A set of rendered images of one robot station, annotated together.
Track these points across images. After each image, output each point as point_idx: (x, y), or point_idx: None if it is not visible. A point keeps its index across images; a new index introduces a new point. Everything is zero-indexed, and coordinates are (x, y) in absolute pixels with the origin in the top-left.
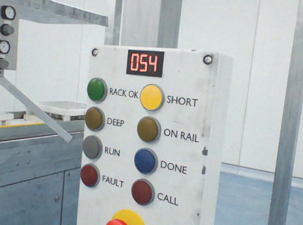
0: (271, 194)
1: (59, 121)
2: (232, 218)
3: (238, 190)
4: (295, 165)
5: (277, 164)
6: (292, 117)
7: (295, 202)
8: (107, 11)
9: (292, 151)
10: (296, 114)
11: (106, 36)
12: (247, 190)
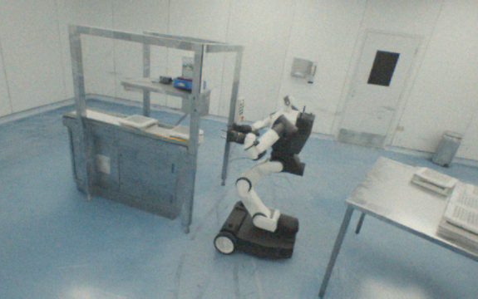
0: None
1: (162, 124)
2: (42, 158)
3: None
4: None
5: (147, 110)
6: (149, 93)
7: (16, 135)
8: (77, 59)
9: (150, 104)
10: (150, 91)
11: (79, 75)
12: None
